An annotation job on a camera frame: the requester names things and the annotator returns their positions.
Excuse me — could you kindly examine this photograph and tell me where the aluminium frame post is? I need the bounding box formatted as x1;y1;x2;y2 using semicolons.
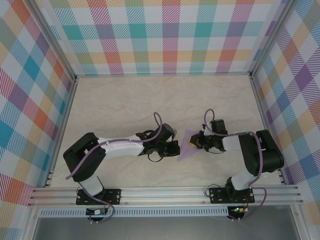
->
249;0;295;76
29;0;77;82

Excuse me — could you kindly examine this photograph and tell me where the black base plate right arm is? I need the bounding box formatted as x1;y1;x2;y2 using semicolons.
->
208;187;255;205

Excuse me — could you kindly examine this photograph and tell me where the slotted grey cable duct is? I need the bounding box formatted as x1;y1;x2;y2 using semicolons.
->
39;206;230;218

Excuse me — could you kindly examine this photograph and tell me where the black base plate left arm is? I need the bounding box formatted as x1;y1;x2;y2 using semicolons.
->
76;188;122;206

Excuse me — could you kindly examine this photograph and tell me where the aluminium frame rail long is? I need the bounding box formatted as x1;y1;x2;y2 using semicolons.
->
74;71;253;79

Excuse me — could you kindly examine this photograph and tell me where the aluminium mounting rail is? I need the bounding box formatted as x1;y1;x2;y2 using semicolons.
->
27;184;305;208

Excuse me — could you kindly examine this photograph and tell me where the small circuit board black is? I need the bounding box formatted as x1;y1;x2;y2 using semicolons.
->
85;208;109;216

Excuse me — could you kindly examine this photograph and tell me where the grey metal plate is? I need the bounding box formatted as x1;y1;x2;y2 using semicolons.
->
32;216;301;240

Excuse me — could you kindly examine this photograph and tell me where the purple cloth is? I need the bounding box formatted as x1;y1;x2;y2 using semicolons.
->
176;128;201;162

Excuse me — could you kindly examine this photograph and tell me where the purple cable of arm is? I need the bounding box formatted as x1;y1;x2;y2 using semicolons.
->
204;109;267;222
65;112;176;224

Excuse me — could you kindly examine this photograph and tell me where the aluminium frame rail short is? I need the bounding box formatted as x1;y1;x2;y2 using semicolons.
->
44;77;79;188
249;74;288;185

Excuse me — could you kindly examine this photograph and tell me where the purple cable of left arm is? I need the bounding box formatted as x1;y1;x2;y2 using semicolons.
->
65;112;176;224

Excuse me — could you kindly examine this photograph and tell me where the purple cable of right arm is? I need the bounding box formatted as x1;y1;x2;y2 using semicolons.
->
204;109;267;222

